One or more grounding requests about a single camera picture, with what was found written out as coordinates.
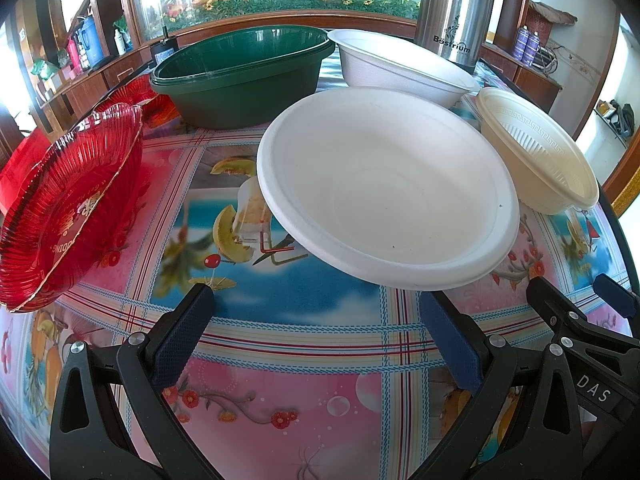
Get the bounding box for red glass plate with text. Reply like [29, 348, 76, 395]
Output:
[1, 103, 143, 312]

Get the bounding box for fruit pattern tablecloth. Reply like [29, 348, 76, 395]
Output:
[1, 113, 639, 479]

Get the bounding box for blue thermos jug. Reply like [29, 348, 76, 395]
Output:
[78, 15, 104, 67]

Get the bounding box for red gift bag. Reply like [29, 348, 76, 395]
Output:
[0, 128, 51, 214]

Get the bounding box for pink thermos jug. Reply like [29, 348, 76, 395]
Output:
[66, 38, 82, 74]

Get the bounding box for red glass plate with sticker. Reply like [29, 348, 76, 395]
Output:
[94, 74, 180, 129]

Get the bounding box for purple spray cans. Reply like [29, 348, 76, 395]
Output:
[511, 25, 540, 66]

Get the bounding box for green plastic basin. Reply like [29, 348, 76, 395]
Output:
[150, 24, 335, 130]

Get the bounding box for cream plastic bowl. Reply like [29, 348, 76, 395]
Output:
[475, 87, 600, 214]

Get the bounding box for stainless steel thermos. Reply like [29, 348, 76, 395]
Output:
[414, 0, 494, 73]

